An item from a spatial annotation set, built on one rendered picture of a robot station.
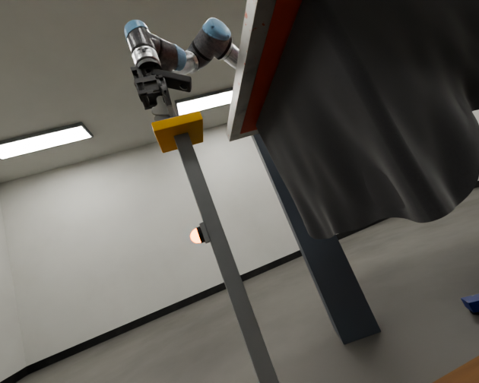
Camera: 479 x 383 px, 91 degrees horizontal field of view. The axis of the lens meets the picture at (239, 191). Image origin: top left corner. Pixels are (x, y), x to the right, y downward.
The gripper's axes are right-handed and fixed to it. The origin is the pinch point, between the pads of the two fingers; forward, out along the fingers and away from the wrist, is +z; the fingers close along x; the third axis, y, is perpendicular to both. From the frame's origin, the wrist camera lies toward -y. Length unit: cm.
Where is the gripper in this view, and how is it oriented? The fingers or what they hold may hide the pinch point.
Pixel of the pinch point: (176, 121)
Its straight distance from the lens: 72.2
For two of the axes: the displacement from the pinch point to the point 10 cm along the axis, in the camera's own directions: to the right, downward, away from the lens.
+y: -9.2, 3.1, -2.2
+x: 1.4, -2.8, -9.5
